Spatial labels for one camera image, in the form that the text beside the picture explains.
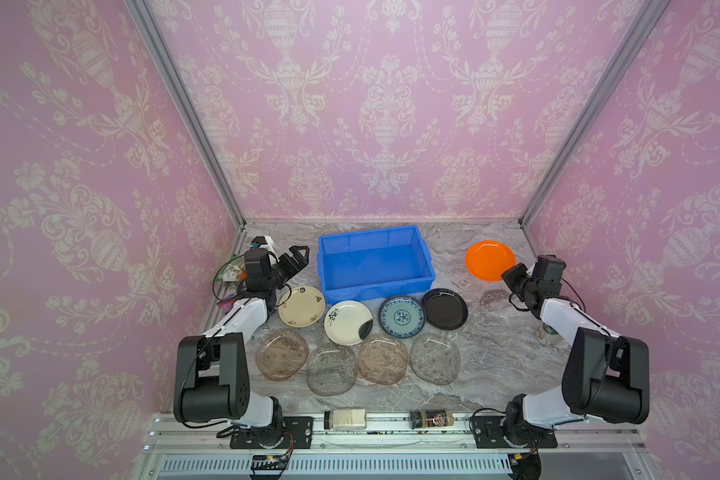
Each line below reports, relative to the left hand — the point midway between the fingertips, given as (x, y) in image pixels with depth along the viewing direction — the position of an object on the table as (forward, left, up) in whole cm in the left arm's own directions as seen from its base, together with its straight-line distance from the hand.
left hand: (302, 254), depth 89 cm
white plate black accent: (-14, -14, -17) cm, 26 cm away
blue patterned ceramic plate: (-11, -31, -16) cm, 37 cm away
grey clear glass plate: (-27, -10, -18) cm, 34 cm away
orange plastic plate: (+5, -59, -6) cm, 60 cm away
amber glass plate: (-25, -25, -18) cm, 39 cm away
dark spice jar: (-40, -34, -13) cm, 54 cm away
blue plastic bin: (+10, -22, -17) cm, 30 cm away
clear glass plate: (-23, -40, -17) cm, 50 cm away
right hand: (0, -63, -4) cm, 63 cm away
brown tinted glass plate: (-23, +5, -17) cm, 30 cm away
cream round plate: (-8, +1, -17) cm, 19 cm away
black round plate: (-9, -44, -15) cm, 48 cm away
